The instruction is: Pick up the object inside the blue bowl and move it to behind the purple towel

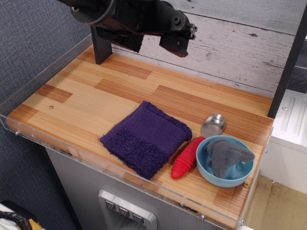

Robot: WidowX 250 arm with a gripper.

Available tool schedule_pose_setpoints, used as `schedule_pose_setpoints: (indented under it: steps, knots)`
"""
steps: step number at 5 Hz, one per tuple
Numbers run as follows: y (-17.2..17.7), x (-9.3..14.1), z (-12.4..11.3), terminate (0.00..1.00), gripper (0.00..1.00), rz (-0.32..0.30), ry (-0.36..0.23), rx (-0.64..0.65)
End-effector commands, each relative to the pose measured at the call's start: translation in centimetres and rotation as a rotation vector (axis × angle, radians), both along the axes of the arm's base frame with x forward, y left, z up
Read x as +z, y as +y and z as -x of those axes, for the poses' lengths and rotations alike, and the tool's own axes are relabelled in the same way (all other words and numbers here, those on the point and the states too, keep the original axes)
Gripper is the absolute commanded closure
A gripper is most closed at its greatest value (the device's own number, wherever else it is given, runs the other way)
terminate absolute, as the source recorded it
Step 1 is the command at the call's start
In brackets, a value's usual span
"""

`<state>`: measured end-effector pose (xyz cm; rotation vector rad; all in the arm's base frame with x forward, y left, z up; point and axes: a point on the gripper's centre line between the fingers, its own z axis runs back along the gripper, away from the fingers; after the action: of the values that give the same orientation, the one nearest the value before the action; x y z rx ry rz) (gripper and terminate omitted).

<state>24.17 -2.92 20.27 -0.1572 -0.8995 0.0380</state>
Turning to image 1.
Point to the dark left support post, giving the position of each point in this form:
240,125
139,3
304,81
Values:
102,48

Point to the clear acrylic table guard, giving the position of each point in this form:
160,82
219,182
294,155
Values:
74,101

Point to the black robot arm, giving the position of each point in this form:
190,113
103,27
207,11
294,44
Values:
88,12

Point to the purple folded towel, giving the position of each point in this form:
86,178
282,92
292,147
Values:
146,139

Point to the silver button control panel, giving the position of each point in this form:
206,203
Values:
121,214

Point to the grey cabinet base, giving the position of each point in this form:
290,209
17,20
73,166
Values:
82,184

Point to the white plastic side unit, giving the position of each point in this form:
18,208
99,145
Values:
285,158

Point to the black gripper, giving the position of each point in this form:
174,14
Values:
126,22

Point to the dark right support post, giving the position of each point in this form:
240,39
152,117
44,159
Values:
289,66

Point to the grey plush toy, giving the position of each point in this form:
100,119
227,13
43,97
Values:
224,154

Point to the dark support post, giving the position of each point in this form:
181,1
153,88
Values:
289,66
102,48

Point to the red handled metal spoon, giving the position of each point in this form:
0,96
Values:
212,126

